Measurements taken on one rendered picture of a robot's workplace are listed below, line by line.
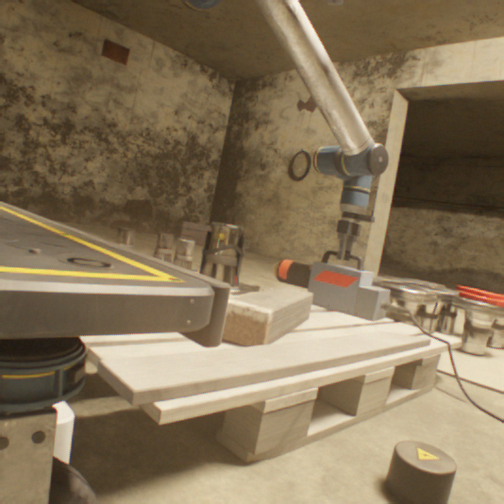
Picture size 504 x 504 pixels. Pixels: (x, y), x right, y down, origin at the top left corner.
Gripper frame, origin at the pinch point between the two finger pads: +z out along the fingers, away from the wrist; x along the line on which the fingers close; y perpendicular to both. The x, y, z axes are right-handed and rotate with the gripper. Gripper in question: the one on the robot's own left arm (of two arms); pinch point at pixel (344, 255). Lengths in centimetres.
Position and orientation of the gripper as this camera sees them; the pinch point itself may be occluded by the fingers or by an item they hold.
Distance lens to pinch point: 164.4
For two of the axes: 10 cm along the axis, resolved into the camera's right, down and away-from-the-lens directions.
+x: -5.7, -0.8, -8.2
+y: -8.0, -1.7, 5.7
